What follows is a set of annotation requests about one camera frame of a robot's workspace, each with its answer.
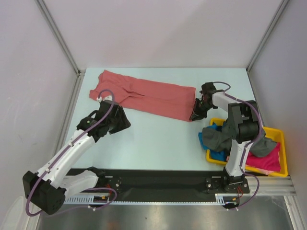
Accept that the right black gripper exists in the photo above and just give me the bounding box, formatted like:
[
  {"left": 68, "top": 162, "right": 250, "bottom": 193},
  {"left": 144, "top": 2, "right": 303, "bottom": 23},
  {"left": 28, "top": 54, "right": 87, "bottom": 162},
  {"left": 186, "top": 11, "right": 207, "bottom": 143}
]
[{"left": 189, "top": 98, "right": 213, "bottom": 121}]

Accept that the salmon pink t shirt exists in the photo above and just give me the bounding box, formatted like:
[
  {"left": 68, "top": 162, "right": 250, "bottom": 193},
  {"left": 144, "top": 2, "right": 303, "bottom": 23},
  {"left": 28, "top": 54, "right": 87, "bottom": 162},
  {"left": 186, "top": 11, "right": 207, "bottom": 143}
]
[{"left": 89, "top": 70, "right": 196, "bottom": 122}]

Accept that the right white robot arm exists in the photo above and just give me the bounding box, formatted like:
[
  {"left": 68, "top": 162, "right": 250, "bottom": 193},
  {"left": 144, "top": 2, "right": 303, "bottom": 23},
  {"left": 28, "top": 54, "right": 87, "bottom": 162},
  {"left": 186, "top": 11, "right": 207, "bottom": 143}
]
[{"left": 189, "top": 82, "right": 262, "bottom": 192}]

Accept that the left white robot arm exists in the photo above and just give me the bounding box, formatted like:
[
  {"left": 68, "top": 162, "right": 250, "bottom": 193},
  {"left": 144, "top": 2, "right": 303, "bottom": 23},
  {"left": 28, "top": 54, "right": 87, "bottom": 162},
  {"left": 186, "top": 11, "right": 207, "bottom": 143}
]
[{"left": 22, "top": 100, "right": 131, "bottom": 217}]

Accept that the grey t shirt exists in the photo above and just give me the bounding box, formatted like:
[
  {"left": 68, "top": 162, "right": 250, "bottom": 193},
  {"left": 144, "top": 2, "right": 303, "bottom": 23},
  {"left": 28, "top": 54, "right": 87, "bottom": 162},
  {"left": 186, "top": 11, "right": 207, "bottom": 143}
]
[{"left": 201, "top": 120, "right": 277, "bottom": 158}]

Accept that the blue t shirt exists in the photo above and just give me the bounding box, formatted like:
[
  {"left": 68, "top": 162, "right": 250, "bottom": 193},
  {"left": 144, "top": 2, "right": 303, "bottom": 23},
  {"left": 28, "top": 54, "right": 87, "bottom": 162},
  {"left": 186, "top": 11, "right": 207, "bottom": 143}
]
[{"left": 198, "top": 122, "right": 227, "bottom": 161}]

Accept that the yellow plastic bin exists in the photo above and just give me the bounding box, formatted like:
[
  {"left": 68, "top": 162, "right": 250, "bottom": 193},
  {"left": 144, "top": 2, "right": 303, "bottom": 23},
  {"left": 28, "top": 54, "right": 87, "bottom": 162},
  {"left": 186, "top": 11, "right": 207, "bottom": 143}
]
[{"left": 206, "top": 117, "right": 288, "bottom": 177}]

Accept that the magenta t shirt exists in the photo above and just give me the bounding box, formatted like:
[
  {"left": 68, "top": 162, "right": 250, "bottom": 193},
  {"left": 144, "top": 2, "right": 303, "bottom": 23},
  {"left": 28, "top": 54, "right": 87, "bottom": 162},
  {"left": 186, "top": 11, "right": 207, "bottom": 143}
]
[{"left": 246, "top": 142, "right": 281, "bottom": 174}]

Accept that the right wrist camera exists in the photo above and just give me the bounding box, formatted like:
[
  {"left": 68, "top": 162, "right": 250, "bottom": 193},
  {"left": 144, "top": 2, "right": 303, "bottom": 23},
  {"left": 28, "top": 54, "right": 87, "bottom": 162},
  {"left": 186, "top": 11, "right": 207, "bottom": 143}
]
[{"left": 200, "top": 82, "right": 216, "bottom": 96}]

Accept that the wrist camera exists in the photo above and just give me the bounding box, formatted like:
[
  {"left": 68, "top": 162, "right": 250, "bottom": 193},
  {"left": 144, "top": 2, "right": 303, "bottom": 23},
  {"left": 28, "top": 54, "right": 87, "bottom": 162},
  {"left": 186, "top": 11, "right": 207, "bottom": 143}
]
[
  {"left": 96, "top": 95, "right": 113, "bottom": 103},
  {"left": 200, "top": 82, "right": 216, "bottom": 96}
]

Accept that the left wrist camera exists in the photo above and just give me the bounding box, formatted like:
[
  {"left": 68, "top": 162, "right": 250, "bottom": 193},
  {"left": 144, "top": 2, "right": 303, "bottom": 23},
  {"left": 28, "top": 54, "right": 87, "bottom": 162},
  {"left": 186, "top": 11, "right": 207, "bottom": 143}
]
[{"left": 96, "top": 95, "right": 113, "bottom": 103}]

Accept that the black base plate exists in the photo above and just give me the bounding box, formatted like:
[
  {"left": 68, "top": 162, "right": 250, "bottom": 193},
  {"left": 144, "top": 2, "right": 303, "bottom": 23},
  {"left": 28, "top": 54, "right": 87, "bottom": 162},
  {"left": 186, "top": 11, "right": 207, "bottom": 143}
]
[{"left": 64, "top": 167, "right": 250, "bottom": 202}]

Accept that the slotted cable duct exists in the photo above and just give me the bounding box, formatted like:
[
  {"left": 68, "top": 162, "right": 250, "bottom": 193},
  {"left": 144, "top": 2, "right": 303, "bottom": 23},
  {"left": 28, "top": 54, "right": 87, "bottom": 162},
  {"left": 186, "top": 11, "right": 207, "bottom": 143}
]
[{"left": 64, "top": 193, "right": 238, "bottom": 206}]

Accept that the aluminium frame rail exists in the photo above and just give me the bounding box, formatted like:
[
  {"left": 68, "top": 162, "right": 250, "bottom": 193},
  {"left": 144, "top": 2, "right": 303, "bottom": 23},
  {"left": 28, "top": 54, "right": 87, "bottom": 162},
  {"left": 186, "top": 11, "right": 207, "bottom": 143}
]
[{"left": 33, "top": 175, "right": 298, "bottom": 196}]

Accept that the left aluminium corner post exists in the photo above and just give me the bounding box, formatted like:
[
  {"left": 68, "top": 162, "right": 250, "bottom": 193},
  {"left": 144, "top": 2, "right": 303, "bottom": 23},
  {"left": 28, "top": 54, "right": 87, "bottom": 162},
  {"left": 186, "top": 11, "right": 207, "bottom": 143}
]
[{"left": 35, "top": 0, "right": 81, "bottom": 75}]

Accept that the aluminium corner post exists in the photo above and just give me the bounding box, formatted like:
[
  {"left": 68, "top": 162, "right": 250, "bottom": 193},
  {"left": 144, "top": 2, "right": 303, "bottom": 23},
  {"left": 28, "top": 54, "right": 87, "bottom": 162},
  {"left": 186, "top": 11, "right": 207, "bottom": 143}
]
[
  {"left": 246, "top": 0, "right": 291, "bottom": 72},
  {"left": 35, "top": 0, "right": 81, "bottom": 75}
]

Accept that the right aluminium corner post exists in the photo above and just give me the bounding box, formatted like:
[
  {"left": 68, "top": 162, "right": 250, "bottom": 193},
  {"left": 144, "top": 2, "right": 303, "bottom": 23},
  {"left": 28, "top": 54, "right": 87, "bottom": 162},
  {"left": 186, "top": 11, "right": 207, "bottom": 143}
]
[{"left": 246, "top": 0, "right": 291, "bottom": 72}]

